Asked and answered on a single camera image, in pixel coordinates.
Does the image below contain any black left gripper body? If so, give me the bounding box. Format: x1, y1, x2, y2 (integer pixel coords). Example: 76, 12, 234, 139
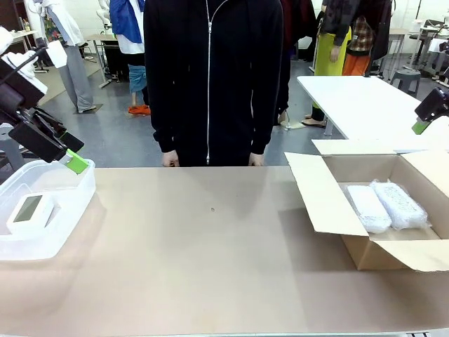
0, 58, 47, 124

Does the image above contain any unwrapped white digital clock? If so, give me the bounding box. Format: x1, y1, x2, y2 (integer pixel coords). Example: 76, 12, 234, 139
6, 192, 57, 235

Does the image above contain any bubble-wrapped clock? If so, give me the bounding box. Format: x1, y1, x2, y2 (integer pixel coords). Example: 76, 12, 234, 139
345, 184, 393, 234
370, 179, 429, 231

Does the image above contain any person's right forearm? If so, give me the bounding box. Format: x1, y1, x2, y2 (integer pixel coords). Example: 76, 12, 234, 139
149, 80, 180, 154

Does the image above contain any person's left forearm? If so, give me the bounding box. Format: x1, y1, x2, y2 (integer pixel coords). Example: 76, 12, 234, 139
250, 80, 282, 156

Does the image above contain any person's right hand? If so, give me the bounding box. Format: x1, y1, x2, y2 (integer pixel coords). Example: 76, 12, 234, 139
161, 150, 180, 168

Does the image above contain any grey plastic stool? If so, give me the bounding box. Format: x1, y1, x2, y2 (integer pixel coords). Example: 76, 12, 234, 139
0, 122, 26, 169
391, 69, 422, 94

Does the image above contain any white background side table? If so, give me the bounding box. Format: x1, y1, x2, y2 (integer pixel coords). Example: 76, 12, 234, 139
0, 29, 40, 73

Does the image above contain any background workstation desk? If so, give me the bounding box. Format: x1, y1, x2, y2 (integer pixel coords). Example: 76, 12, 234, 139
408, 19, 449, 77

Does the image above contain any clear plastic bin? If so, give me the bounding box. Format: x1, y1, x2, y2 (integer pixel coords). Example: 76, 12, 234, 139
0, 157, 97, 261

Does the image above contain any person in orange trousers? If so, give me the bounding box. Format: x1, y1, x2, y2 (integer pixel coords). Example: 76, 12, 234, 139
342, 15, 375, 77

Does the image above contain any wooden background desk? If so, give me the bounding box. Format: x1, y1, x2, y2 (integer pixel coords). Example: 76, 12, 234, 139
86, 33, 130, 88

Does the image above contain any person in yellow skirt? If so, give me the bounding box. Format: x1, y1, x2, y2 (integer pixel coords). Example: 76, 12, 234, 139
301, 0, 354, 129

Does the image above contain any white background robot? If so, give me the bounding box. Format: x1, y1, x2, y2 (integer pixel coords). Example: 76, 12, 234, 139
96, 0, 116, 36

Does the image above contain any figure in blue white garment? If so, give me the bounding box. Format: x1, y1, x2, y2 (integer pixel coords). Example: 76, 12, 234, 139
109, 0, 152, 117

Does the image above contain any person in black zip jacket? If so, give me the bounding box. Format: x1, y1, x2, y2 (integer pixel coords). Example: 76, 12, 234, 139
142, 0, 284, 168

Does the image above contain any open cardboard box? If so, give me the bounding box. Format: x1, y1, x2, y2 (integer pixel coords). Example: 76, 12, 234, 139
283, 138, 449, 273

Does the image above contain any person in dark clothes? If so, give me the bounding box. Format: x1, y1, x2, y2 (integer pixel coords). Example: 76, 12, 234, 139
279, 0, 319, 127

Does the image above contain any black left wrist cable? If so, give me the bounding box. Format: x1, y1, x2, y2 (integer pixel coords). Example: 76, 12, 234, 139
0, 47, 48, 86

